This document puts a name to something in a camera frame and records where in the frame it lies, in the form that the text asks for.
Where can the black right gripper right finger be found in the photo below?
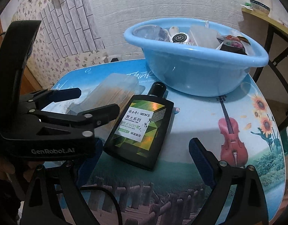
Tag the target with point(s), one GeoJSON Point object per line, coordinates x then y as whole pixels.
{"type": "Point", "coordinates": [248, 206]}

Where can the dark snack packet in basin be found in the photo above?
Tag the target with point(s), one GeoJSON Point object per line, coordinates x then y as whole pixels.
{"type": "Point", "coordinates": [233, 44]}

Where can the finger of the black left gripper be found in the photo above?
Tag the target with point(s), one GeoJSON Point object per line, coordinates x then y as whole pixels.
{"type": "Point", "coordinates": [93, 118]}
{"type": "Point", "coordinates": [61, 95]}

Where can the ceramic bowl on shelf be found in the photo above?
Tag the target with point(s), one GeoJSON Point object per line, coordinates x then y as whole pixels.
{"type": "Point", "coordinates": [260, 7]}

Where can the round black white tin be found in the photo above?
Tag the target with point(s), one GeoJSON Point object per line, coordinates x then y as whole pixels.
{"type": "Point", "coordinates": [181, 38]}

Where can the light blue plastic basin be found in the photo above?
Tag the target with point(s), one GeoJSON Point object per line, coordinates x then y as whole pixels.
{"type": "Point", "coordinates": [195, 70]}

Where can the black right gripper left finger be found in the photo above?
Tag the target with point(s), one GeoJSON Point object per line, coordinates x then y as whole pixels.
{"type": "Point", "coordinates": [41, 205]}

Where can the clear glass bowl in basin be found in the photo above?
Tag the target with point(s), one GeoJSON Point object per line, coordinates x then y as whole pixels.
{"type": "Point", "coordinates": [152, 32]}

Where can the black lotion bottle green label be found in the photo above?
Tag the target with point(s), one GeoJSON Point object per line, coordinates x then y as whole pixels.
{"type": "Point", "coordinates": [138, 134]}

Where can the clear toothpick box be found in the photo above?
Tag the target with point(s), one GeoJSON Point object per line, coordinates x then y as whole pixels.
{"type": "Point", "coordinates": [115, 89]}

